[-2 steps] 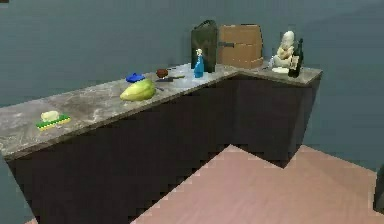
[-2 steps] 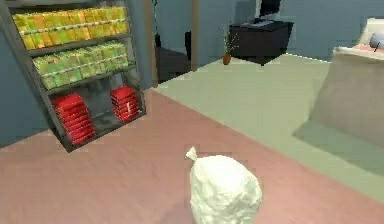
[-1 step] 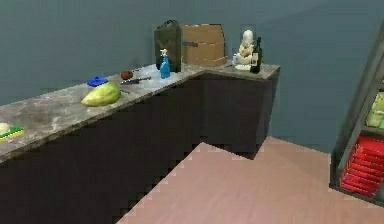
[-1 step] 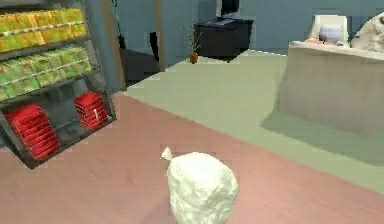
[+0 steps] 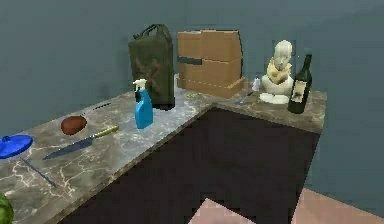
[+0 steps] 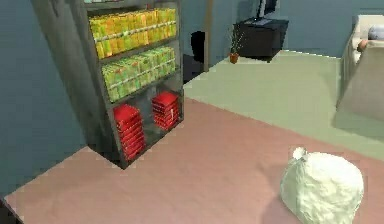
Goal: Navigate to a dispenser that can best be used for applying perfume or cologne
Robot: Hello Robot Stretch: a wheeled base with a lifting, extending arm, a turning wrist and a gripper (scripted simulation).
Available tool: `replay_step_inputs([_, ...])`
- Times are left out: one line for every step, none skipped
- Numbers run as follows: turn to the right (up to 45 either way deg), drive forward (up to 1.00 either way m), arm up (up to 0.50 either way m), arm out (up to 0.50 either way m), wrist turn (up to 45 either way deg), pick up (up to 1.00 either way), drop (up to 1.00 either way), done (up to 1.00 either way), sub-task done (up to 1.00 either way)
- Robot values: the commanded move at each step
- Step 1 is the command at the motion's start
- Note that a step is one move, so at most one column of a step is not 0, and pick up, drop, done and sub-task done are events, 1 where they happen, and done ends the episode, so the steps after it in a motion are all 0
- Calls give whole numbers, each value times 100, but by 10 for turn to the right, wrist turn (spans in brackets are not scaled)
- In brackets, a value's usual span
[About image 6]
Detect green row of books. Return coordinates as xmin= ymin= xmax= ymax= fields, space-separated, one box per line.
xmin=101 ymin=46 xmax=177 ymax=103

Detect blue grey pillow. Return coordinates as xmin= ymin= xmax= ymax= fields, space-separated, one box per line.
xmin=367 ymin=23 xmax=384 ymax=42

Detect orange round cushion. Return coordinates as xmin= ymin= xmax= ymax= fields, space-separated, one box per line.
xmin=356 ymin=39 xmax=369 ymax=53

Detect dark grey bookshelf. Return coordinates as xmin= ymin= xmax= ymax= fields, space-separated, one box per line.
xmin=30 ymin=0 xmax=185 ymax=171

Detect black television stand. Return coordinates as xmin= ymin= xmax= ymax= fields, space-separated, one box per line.
xmin=232 ymin=17 xmax=290 ymax=64

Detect short red book stack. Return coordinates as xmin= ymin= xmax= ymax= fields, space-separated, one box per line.
xmin=151 ymin=91 xmax=181 ymax=132

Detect tall red book stack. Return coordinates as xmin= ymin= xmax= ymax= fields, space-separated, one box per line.
xmin=112 ymin=103 xmax=147 ymax=162

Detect brown wooden door frame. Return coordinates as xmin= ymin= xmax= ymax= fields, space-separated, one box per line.
xmin=203 ymin=0 xmax=215 ymax=73

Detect white tied garbage bag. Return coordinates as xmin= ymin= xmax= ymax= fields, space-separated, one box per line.
xmin=279 ymin=146 xmax=365 ymax=224

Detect beige sofa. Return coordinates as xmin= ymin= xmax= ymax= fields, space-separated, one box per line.
xmin=335 ymin=14 xmax=384 ymax=123

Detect black television set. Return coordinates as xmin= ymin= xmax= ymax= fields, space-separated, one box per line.
xmin=255 ymin=0 xmax=279 ymax=20

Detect yellow row of books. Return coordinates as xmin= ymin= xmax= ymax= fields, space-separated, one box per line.
xmin=88 ymin=7 xmax=178 ymax=61

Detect potted house plant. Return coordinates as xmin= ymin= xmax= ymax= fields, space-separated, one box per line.
xmin=227 ymin=25 xmax=245 ymax=65

